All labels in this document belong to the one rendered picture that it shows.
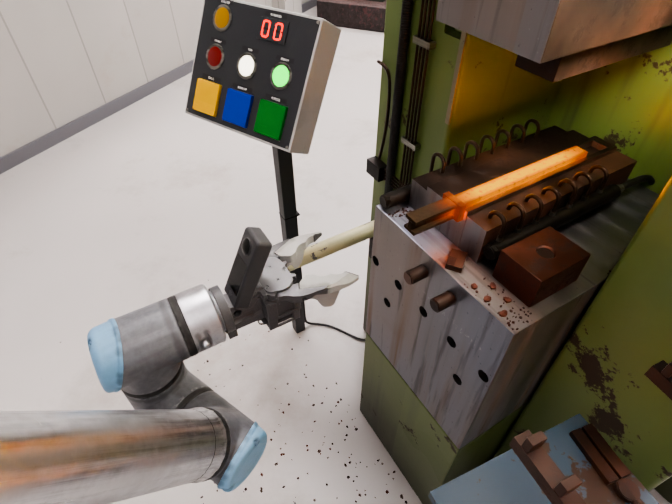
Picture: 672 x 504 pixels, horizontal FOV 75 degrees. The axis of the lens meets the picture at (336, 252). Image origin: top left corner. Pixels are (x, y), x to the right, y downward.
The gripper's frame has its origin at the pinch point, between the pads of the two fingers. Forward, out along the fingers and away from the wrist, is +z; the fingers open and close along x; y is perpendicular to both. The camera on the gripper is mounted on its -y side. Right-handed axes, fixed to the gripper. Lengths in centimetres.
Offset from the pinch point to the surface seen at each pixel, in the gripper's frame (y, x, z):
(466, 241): 5.4, 4.9, 24.6
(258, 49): -13, -53, 12
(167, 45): 73, -326, 44
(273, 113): -2.8, -42.6, 9.2
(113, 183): 99, -202, -28
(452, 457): 58, 22, 19
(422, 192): 2.7, -8.2, 24.6
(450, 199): -1.7, 0.3, 23.1
